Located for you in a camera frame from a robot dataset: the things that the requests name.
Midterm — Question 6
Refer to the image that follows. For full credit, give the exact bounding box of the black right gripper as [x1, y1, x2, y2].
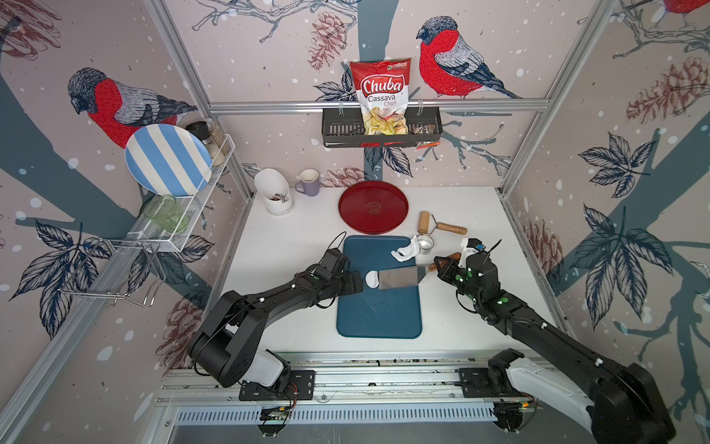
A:
[433, 254, 483, 306]

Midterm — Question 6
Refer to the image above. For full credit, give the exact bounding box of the round cut dough wrapper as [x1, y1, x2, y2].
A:
[364, 270, 380, 289]

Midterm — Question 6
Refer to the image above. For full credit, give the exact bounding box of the metal spatula wooden handle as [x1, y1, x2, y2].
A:
[377, 253, 460, 290]

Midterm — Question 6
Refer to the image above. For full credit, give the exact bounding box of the white dough piece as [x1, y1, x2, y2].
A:
[390, 235, 421, 262]

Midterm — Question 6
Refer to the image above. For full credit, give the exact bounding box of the wooden dough roller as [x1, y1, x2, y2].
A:
[417, 211, 468, 235]

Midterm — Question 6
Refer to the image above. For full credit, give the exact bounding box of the teal cutting board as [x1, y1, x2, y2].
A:
[337, 236, 423, 340]

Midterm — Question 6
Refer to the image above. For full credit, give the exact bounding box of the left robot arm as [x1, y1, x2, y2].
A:
[187, 248, 364, 392]

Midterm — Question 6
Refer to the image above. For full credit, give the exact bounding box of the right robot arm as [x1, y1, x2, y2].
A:
[434, 252, 676, 443]

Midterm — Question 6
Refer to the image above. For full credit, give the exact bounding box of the red round tray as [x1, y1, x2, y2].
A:
[338, 181, 410, 235]

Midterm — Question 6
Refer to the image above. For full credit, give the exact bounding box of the purple mug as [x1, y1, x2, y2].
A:
[294, 168, 320, 197]

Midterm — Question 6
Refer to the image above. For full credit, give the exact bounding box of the white cutlery holder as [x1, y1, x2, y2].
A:
[254, 168, 293, 216]

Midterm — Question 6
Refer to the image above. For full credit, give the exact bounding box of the Chuba cassava chips bag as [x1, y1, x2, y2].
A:
[349, 58, 412, 136]

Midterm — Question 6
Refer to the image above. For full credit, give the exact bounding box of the spice jar silver lid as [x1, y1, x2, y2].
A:
[205, 118, 230, 168]

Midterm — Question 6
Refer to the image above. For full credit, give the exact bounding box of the green glass cup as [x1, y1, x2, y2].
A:
[142, 195, 190, 233]

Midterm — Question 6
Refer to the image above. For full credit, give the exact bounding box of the spice jar dark lid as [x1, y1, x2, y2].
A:
[185, 120, 214, 145]

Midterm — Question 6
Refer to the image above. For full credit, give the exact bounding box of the blue striped plate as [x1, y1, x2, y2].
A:
[125, 124, 213, 197]

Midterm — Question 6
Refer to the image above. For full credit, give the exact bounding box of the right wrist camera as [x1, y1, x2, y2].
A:
[459, 238, 486, 268]

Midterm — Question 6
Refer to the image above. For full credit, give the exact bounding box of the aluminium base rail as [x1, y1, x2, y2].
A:
[153, 353, 579, 434]

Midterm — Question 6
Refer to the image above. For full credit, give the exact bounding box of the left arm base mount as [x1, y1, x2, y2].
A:
[239, 364, 316, 401]

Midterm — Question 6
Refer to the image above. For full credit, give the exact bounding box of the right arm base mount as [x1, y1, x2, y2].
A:
[457, 349, 534, 400]

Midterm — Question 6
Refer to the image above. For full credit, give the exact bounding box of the black wire wall basket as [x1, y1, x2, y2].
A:
[322, 107, 443, 148]

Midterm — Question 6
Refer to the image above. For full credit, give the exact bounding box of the clear wire wall shelf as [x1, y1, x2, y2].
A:
[110, 124, 235, 253]

